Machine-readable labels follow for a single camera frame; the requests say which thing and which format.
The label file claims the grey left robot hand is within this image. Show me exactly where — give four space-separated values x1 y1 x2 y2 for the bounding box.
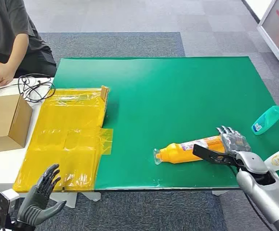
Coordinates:
17 164 67 227

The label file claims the person's hand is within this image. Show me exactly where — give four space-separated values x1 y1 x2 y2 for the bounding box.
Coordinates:
0 61 17 87

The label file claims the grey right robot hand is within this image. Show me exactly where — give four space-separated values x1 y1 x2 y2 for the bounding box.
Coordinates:
216 125 252 155

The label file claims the orange bottle with printed label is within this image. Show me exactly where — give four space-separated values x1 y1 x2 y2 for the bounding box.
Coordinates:
153 135 227 166

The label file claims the teal plastic bottle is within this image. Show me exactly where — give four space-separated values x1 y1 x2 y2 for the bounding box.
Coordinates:
251 105 279 136

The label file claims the brown cardboard box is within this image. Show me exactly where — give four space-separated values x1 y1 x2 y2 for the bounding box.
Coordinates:
0 94 33 154

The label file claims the person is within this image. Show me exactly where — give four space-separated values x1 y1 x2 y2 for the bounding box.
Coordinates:
0 0 58 87

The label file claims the white table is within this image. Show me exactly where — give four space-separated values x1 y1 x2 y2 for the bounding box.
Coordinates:
0 77 102 210

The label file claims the yellow plastic-wrapped board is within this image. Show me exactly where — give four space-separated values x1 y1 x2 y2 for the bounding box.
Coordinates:
12 85 114 193

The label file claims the green table mat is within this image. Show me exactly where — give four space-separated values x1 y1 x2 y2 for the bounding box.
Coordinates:
52 56 279 191

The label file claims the white and red cabinet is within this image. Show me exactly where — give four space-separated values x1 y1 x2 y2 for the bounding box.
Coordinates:
256 0 279 62

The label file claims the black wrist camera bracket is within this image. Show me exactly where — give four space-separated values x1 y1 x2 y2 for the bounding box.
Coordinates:
192 143 239 167

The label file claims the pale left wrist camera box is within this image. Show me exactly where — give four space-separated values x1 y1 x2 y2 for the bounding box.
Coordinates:
0 189 20 224

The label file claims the black coiled cable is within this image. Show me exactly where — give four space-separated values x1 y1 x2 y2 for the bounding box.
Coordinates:
0 73 57 103

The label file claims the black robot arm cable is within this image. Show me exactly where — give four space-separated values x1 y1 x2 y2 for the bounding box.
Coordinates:
228 165 270 231

